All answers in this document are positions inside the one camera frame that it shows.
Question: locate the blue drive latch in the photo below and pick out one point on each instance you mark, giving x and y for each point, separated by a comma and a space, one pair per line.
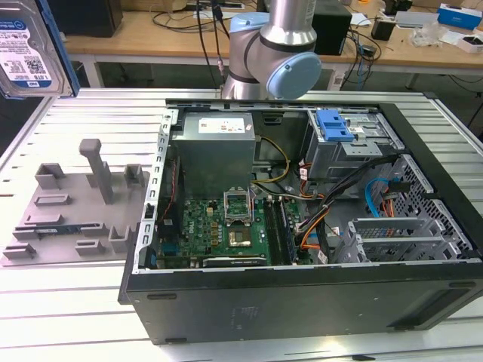
328, 124

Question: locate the RAM stick on rack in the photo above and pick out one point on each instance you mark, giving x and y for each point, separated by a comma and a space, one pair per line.
56, 229

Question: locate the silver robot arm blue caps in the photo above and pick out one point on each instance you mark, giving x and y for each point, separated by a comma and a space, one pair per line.
283, 22

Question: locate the green motherboard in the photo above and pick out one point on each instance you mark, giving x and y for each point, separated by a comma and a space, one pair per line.
200, 226

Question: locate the installed RAM stick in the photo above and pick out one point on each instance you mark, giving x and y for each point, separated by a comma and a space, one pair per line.
287, 234

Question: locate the large black box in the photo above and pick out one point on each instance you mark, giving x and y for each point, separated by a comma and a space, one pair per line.
90, 19

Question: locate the grey flat box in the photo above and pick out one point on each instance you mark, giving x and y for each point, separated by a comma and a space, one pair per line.
415, 19

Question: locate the hard disk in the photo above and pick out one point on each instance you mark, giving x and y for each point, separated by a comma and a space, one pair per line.
26, 45

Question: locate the grey optical drive cage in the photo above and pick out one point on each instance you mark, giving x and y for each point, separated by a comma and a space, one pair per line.
332, 158

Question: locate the CPU socket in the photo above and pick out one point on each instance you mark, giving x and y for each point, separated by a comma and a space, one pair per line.
241, 237

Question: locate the brown cardboard box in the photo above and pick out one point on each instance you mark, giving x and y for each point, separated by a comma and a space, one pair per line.
151, 4

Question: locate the black PC case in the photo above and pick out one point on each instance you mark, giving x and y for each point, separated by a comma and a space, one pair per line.
302, 309

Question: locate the wooden desk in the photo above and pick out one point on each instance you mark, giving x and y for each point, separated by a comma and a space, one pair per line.
151, 41

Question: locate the black graphics card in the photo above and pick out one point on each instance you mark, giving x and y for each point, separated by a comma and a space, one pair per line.
234, 261

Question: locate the blue cardboard box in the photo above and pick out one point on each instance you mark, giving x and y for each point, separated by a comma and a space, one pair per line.
458, 17

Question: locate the grey power supply unit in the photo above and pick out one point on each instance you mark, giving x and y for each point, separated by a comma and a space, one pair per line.
211, 162

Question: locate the crumpled clear plastic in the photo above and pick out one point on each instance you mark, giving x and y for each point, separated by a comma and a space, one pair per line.
424, 34

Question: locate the grey parts rack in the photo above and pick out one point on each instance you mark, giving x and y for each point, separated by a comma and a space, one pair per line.
75, 211

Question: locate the white paper sheet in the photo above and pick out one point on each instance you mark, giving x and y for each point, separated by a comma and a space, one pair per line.
361, 19

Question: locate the white box with phone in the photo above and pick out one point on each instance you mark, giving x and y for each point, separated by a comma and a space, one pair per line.
471, 45

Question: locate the grey disk bay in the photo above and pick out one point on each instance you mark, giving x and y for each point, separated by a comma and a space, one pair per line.
396, 226

